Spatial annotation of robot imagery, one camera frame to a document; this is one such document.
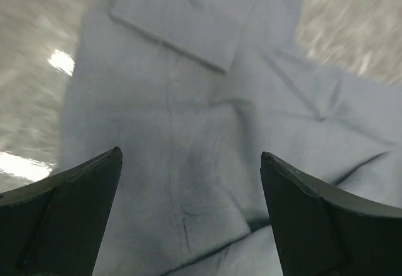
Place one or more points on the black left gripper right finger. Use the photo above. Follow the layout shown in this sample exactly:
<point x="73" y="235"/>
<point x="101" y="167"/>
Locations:
<point x="320" y="229"/>

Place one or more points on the grey long sleeve shirt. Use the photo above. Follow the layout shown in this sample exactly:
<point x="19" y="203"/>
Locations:
<point x="193" y="92"/>

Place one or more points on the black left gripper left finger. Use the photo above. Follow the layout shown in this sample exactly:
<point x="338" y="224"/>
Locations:
<point x="55" y="226"/>

